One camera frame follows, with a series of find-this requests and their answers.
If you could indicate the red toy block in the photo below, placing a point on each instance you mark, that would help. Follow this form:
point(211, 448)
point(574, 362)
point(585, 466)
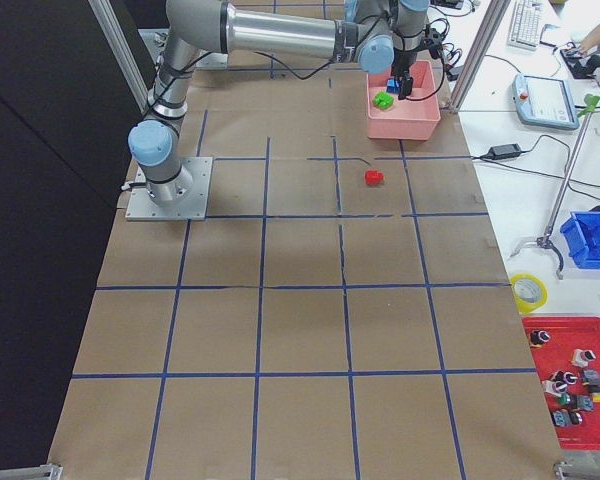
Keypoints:
point(373, 177)

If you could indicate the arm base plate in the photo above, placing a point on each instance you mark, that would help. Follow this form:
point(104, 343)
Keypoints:
point(185, 198)

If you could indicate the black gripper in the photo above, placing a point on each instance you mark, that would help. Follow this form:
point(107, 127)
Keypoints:
point(401, 61)

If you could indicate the reacher grabber tool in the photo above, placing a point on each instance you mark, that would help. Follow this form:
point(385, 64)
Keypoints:
point(544, 241)

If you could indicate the blue toy block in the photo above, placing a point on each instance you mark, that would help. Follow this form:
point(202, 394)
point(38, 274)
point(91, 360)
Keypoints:
point(392, 86)

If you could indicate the white keyboard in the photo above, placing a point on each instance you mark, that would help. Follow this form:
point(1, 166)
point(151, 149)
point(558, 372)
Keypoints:
point(526, 25)

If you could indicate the green toy block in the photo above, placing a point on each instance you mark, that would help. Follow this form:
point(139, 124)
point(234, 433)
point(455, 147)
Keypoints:
point(383, 101)

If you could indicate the black power adapter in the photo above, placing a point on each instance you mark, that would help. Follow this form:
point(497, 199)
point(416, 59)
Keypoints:
point(504, 151)

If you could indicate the yellow tape roll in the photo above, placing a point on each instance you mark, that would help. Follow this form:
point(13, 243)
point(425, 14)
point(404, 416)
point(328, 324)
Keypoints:
point(529, 292)

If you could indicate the blue storage bin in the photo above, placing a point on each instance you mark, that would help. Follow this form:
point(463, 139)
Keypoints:
point(582, 234)

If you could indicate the red parts tray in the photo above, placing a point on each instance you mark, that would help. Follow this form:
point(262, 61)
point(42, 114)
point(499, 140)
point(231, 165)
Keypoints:
point(566, 352)

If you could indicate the pink plastic box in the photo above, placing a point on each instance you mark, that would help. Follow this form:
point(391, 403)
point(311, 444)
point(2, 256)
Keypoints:
point(414, 118)

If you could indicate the teach pendant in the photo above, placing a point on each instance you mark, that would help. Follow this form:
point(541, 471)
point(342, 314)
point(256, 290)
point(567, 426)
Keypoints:
point(544, 102)

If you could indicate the aluminium frame post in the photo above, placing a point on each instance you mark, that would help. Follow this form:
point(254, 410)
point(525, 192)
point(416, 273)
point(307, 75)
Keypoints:
point(485, 34)

